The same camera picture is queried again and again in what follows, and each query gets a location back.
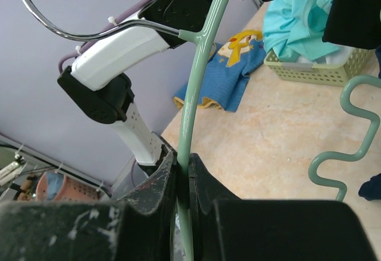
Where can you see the dark navy t-shirt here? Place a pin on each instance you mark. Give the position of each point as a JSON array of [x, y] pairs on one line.
[[371, 190]]

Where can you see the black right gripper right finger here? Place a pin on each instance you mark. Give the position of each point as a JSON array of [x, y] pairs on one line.
[[225, 227]]

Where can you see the teal t-shirt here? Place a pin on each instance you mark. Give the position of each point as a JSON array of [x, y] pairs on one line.
[[294, 28]]

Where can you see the blue Pikachu t-shirt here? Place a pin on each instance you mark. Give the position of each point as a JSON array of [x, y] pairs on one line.
[[229, 69]]

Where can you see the light green plastic basket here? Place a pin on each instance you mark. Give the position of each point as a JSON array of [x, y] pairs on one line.
[[325, 74]]

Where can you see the mint green hanger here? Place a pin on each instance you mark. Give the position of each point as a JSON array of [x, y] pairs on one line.
[[203, 40]]

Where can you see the pink perforated basket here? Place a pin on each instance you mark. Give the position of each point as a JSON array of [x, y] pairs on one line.
[[54, 187]]

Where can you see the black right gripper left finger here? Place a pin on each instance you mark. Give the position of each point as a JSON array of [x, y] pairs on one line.
[[140, 226]]

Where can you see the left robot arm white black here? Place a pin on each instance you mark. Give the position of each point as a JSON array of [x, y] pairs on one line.
[[97, 82]]

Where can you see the black t-shirt white trim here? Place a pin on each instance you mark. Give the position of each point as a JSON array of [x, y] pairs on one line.
[[354, 23]]

